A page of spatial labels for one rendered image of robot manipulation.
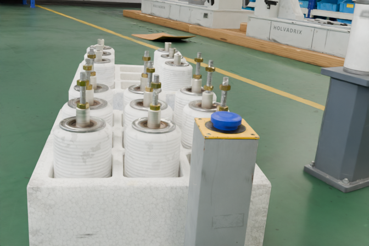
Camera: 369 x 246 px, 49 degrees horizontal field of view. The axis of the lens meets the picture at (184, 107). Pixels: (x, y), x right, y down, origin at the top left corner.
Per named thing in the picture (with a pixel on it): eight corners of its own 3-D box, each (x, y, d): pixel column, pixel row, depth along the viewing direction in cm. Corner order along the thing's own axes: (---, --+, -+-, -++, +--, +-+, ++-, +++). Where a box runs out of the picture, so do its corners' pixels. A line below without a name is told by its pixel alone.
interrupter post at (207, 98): (210, 106, 84) (212, 91, 83) (213, 110, 82) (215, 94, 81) (199, 106, 83) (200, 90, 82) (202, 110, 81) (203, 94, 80)
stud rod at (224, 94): (221, 118, 72) (225, 76, 69) (225, 119, 71) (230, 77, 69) (217, 118, 71) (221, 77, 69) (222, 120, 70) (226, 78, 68)
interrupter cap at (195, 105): (219, 102, 87) (219, 100, 87) (230, 114, 80) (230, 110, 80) (184, 102, 85) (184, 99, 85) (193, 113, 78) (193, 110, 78)
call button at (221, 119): (235, 124, 55) (237, 110, 54) (244, 135, 51) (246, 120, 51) (206, 124, 54) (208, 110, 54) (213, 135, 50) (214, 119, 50)
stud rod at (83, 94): (85, 116, 67) (85, 71, 65) (85, 117, 66) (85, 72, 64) (79, 116, 67) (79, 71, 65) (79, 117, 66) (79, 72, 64)
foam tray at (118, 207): (211, 174, 109) (217, 111, 104) (258, 273, 73) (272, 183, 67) (61, 175, 103) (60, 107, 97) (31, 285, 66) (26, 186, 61)
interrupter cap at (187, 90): (211, 89, 97) (211, 87, 97) (213, 98, 90) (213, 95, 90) (180, 87, 97) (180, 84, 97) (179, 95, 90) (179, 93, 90)
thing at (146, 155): (183, 212, 77) (190, 123, 72) (160, 239, 69) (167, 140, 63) (138, 200, 80) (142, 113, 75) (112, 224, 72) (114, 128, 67)
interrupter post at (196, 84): (201, 91, 95) (202, 78, 94) (201, 94, 92) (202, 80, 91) (190, 91, 95) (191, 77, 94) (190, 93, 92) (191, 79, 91)
